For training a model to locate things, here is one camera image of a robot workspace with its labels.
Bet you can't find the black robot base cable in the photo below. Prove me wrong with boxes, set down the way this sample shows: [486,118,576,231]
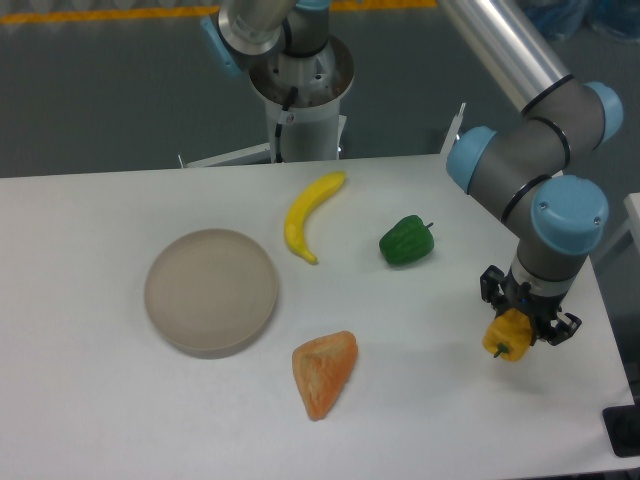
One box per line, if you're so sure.
[272,85,300,164]

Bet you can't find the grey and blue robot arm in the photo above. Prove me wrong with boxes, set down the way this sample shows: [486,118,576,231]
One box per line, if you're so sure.
[200,1,624,345]

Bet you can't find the yellow toy pepper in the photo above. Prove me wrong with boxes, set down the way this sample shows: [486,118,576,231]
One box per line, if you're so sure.
[482,308,533,362]

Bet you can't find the yellow toy banana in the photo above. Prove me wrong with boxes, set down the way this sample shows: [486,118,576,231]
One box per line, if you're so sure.
[283,171,346,265]

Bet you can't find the green toy pepper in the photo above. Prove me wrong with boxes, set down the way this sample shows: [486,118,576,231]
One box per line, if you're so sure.
[379,215,435,266]

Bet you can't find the white frame at right edge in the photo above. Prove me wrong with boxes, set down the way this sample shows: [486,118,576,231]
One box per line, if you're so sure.
[591,192,640,269]

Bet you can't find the orange toy bread slice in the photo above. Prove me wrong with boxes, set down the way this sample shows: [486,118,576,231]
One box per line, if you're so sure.
[292,331,359,421]

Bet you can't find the white metal bracket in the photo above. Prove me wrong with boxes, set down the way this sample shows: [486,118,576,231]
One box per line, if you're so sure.
[440,102,466,156]

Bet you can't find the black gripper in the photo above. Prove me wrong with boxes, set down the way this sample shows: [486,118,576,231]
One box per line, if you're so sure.
[480,265,582,346]

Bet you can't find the blue plastic bags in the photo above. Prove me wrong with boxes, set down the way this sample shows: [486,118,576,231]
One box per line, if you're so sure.
[517,0,639,43]

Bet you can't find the black box at table edge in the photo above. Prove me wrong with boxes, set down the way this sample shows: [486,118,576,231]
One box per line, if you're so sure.
[602,405,640,458]

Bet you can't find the beige round plate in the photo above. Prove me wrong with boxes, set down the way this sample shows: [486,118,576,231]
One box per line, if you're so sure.
[144,229,279,359]

